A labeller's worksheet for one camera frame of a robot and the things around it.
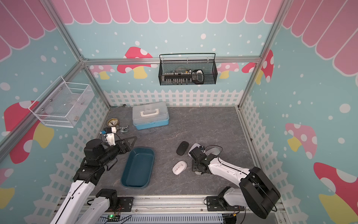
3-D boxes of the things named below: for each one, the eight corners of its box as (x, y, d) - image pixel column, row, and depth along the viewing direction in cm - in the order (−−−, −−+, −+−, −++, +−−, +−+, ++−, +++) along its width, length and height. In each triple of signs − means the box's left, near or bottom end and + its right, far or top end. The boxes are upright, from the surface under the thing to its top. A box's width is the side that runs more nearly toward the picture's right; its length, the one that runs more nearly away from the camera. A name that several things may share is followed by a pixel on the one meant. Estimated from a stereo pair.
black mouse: (174, 152, 96) (174, 151, 94) (183, 141, 102) (183, 139, 100) (181, 157, 94) (181, 155, 92) (190, 144, 100) (190, 143, 98)
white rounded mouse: (170, 170, 88) (170, 168, 86) (181, 160, 92) (181, 158, 90) (177, 177, 85) (177, 176, 83) (188, 166, 90) (188, 164, 87)
